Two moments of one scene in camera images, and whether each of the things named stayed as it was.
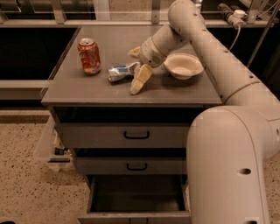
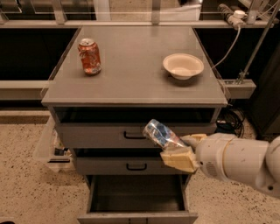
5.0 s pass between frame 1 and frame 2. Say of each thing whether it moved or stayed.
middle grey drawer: stayed
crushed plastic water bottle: moved
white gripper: moved
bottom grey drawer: stayed
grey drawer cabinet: stayed
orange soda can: stayed
